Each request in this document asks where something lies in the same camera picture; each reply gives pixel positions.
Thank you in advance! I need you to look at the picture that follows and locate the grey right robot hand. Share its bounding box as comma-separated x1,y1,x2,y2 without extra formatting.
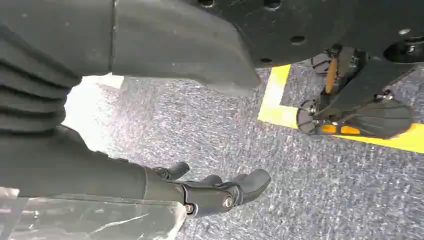
0,0,273,219

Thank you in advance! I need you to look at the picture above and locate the yellow floor tape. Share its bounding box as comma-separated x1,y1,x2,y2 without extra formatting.
257,64,424,154

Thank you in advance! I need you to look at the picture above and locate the ribbed grey right arm sleeve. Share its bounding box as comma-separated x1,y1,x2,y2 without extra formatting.
0,24,83,135

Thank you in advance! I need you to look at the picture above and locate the clear plastic cover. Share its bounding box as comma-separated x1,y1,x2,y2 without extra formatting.
0,187,188,240

